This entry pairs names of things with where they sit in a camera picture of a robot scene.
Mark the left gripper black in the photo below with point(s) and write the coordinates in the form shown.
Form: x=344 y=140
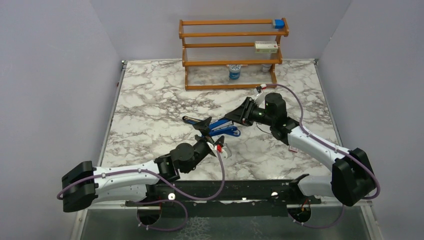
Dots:
x=203 y=127

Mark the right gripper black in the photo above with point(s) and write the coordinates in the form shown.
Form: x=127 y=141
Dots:
x=241 y=115

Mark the blue stapler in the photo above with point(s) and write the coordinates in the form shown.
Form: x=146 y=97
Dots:
x=222 y=126

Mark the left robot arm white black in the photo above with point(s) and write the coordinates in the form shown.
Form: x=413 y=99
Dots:
x=86 y=184

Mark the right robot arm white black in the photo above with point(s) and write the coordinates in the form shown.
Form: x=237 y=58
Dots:
x=352 y=177

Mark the blue white cup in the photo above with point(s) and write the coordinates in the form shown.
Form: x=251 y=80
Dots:
x=234 y=71

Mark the white small jar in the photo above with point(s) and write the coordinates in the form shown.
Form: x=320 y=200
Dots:
x=266 y=67

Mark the orange wooden shelf rack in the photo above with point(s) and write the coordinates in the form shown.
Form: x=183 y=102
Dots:
x=210 y=46

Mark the white green carton box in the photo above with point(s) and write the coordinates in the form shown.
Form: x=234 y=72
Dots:
x=266 y=47

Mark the blue box on top shelf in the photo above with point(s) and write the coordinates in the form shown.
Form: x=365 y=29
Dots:
x=278 y=23

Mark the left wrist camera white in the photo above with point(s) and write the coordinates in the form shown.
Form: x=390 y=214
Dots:
x=220 y=148

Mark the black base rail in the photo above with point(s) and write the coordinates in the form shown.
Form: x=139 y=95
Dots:
x=234 y=198

